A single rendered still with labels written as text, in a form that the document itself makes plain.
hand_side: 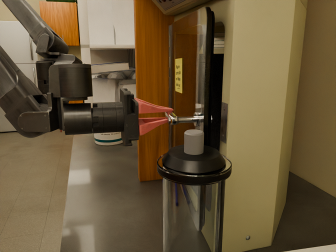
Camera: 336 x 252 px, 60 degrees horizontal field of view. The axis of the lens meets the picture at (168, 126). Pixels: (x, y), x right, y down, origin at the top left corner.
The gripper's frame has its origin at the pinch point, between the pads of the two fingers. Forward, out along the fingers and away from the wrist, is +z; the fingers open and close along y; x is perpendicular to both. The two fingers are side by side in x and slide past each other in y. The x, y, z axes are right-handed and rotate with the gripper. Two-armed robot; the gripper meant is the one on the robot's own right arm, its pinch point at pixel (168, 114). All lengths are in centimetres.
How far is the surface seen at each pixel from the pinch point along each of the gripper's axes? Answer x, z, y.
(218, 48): -0.9, 9.8, 12.7
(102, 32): 129, -5, 25
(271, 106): -11.0, 15.6, 2.8
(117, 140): 65, -4, -24
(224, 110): -9.7, 7.3, 2.3
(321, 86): 15, 50, 3
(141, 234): 0.0, -5.9, -26.0
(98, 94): 129, -9, -12
